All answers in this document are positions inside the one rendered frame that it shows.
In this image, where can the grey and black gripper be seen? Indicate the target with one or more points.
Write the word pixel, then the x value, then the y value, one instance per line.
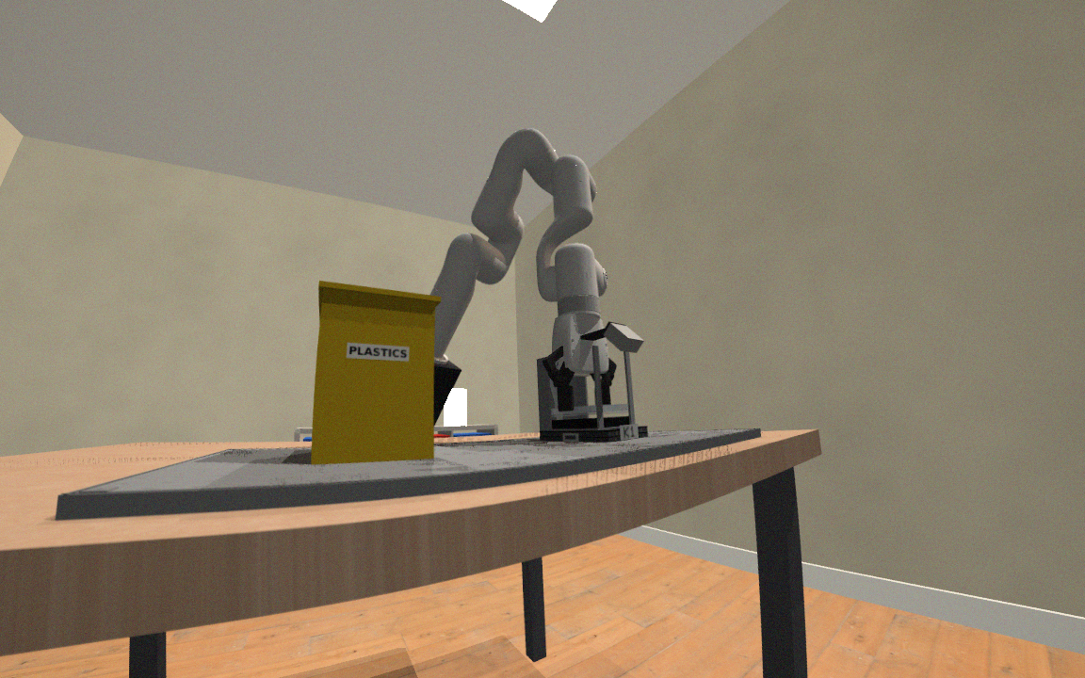
pixel 575 355

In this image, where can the yellow plastics bin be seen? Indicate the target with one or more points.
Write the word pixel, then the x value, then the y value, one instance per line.
pixel 374 386

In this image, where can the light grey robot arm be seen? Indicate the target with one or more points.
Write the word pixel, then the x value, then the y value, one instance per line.
pixel 575 279

